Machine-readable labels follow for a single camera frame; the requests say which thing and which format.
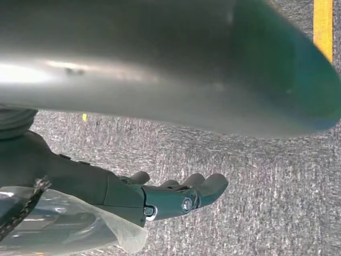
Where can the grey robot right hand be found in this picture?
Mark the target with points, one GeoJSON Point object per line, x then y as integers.
{"type": "Point", "coordinates": [80, 176]}

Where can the clear plastic film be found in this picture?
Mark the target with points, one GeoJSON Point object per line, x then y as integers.
{"type": "Point", "coordinates": [80, 233]}

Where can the yellow floor tape outline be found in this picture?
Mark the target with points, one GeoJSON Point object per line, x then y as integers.
{"type": "Point", "coordinates": [323, 24]}

